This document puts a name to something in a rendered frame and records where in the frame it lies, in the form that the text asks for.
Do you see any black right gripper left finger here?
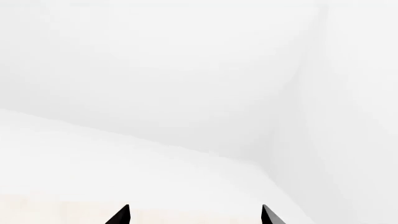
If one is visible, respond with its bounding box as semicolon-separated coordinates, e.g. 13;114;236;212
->
104;203;131;224

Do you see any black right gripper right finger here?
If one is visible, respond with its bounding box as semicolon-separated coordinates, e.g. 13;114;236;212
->
261;203;287;224

